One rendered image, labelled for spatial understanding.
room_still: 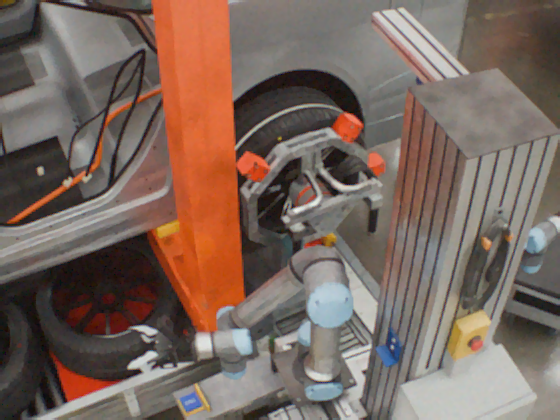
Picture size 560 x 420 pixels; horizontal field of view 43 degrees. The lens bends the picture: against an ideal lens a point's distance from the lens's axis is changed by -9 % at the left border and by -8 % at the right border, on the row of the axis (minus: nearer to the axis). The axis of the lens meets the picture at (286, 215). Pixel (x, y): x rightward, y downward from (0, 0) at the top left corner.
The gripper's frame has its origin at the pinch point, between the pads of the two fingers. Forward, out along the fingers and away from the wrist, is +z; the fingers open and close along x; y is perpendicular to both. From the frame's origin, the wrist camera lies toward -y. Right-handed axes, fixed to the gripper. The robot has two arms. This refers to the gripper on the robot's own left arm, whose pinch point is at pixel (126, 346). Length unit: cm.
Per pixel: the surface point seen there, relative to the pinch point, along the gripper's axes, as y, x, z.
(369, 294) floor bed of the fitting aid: 104, 112, -96
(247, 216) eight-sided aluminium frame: 27, 86, -40
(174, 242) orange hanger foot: 44, 95, -10
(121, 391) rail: 79, 46, 19
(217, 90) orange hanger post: -55, 40, -33
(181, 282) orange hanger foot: 47, 74, -12
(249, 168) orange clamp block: 3, 84, -42
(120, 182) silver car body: 10, 94, 8
